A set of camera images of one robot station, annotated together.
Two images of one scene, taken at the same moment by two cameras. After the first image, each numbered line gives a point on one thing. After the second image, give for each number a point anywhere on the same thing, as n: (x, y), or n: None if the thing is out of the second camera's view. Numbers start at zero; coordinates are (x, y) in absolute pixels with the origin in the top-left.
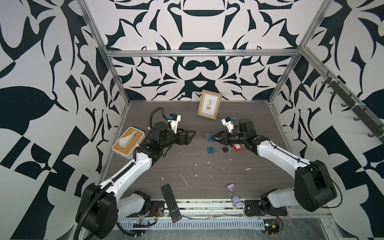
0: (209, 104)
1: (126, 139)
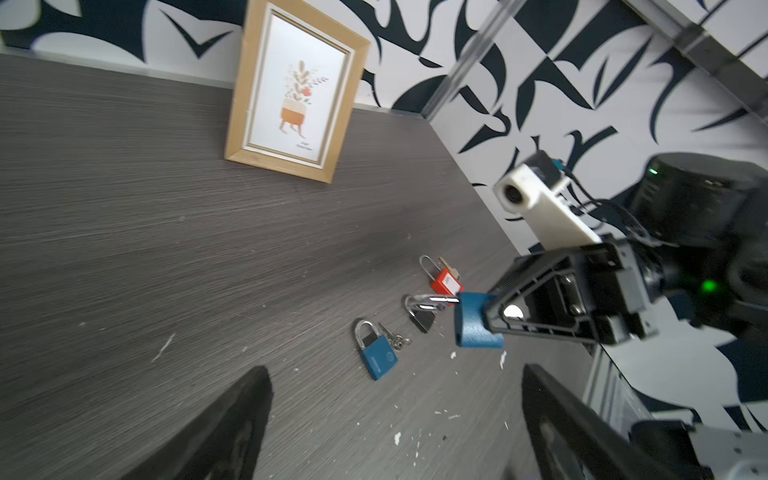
0: (298, 75)
1: None
